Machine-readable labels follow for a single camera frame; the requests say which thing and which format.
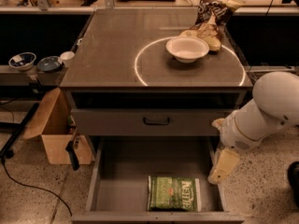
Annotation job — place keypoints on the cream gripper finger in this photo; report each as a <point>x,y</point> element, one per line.
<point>218,123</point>
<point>224,162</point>

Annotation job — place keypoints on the green jalapeno chip bag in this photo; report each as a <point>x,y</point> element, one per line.
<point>167,193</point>

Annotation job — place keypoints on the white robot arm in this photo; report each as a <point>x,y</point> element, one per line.
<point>274,107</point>

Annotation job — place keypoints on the open grey middle drawer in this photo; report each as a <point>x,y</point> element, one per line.
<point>119,189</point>

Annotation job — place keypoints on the grey drawer cabinet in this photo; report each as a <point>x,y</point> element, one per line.
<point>122,63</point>

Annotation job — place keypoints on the brown chip bag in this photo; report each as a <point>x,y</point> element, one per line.
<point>211,15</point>

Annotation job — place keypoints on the closed grey top drawer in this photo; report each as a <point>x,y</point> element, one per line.
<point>129,122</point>

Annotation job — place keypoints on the black round object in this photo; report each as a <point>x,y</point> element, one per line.
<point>293,178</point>

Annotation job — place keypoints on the small white cup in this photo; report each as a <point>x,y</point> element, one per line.
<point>67,57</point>

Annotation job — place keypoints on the cardboard box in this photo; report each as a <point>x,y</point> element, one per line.
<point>50,123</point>

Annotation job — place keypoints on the dark blue bowl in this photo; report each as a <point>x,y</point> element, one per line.
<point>49,64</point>

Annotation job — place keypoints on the grey side shelf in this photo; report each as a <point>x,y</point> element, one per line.
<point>13,77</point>

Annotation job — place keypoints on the black drawer handle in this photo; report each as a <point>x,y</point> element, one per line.
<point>156,122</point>

